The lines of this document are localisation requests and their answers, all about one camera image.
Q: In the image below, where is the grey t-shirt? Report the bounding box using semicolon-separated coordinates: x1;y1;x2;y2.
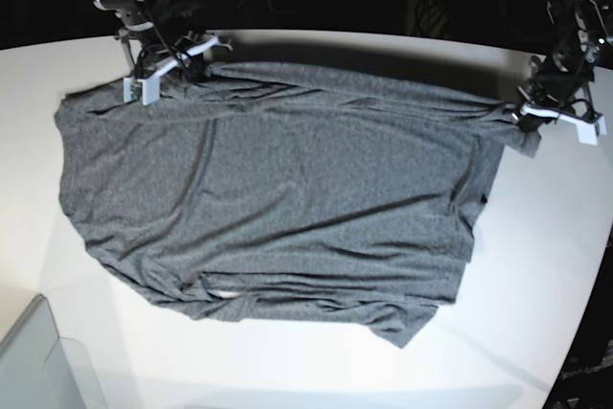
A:
55;62;540;348

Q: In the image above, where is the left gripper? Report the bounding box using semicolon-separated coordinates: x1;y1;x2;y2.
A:
512;52;603;134

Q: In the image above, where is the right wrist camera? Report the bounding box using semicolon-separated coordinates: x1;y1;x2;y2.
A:
123;77;160;106

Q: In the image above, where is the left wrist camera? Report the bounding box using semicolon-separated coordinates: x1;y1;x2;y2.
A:
577;117;607;146

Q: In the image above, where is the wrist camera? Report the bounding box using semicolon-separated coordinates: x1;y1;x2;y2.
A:
577;117;607;146
123;77;160;106

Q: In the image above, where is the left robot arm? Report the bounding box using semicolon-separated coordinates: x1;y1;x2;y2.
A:
513;0;612;136

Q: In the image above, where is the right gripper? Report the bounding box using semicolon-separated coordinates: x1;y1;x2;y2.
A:
115;23;233;86

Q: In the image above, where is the translucent grey tray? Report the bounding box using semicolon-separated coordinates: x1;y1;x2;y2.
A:
1;294;108;409

